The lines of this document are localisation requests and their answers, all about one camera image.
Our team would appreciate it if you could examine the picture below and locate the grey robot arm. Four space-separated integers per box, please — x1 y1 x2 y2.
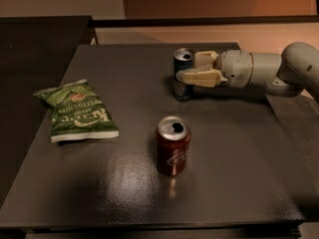
173 42 319 102

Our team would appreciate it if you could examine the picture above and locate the red Coca-Cola can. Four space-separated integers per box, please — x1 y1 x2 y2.
156 116 191 176

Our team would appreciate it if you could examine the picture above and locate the dark side table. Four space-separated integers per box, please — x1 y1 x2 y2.
0 16 97 206

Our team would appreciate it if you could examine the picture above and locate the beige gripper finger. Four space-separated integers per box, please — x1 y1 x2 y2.
175 69 227 88
194 51 218 69

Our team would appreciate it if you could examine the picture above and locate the green potato chips bag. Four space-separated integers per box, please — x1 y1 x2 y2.
34 79 120 142

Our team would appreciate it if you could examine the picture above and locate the blue silver Red Bull can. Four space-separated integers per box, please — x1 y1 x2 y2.
173 48 194 102

